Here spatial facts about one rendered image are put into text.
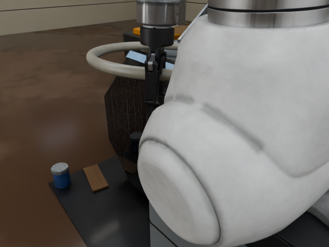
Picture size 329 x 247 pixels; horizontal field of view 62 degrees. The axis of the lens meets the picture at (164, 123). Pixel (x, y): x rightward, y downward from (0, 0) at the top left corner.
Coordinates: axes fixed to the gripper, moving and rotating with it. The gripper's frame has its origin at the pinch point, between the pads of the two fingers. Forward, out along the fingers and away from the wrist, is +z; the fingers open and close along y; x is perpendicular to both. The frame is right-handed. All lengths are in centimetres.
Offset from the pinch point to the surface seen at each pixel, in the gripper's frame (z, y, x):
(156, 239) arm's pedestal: 19.3, -20.6, -5.1
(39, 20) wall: 33, 566, 394
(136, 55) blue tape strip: -1, 66, 23
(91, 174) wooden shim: 81, 78, 57
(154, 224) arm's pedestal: 15.2, -20.6, -4.6
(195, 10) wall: -1, 770, 46
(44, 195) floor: 86, 59, 79
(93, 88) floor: 74, 232, 121
